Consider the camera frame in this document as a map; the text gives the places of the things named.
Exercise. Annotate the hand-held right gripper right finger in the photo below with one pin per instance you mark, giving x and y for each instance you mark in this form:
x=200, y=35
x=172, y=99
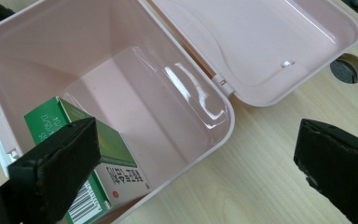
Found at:
x=341, y=168

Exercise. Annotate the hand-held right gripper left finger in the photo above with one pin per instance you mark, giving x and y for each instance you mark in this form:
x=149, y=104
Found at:
x=52, y=174

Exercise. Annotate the green carton box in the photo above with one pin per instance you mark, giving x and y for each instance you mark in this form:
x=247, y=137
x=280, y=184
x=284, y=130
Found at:
x=115, y=146

